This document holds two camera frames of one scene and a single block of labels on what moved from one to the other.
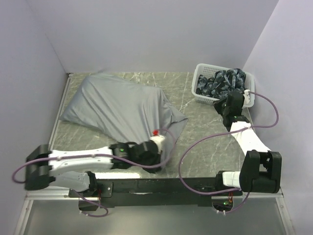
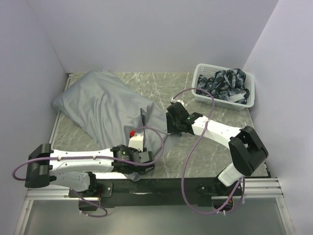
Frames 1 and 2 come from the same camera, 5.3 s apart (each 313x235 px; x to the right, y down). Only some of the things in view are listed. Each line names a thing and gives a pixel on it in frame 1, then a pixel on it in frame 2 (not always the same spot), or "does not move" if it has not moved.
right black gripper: (217, 105) -> (170, 128)
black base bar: (151, 192) does not move
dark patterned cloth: (223, 82) does not move
